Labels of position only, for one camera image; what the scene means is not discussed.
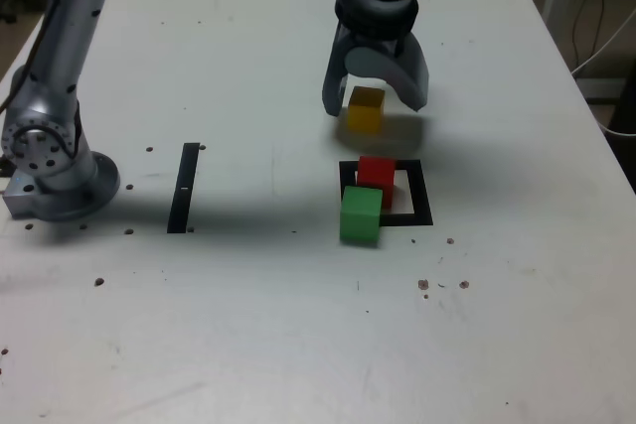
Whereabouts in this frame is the black tape square outline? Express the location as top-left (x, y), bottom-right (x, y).
top-left (338, 159), bottom-right (434, 227)

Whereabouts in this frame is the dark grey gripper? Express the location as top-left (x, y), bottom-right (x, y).
top-left (321, 25), bottom-right (431, 118)

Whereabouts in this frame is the yellow cube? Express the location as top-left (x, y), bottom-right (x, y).
top-left (346, 86), bottom-right (387, 136)

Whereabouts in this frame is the green cube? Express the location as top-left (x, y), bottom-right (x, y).
top-left (339, 185), bottom-right (384, 245)

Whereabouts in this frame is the black background cable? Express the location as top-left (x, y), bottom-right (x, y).
top-left (570, 0), bottom-right (605, 68)

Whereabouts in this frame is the white background cable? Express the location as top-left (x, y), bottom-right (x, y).
top-left (569, 6), bottom-right (636, 137)

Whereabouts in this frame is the black tape strip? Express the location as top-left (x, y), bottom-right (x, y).
top-left (166, 142), bottom-right (200, 235)

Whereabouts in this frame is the red cube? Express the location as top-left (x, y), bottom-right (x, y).
top-left (356, 156), bottom-right (398, 211)

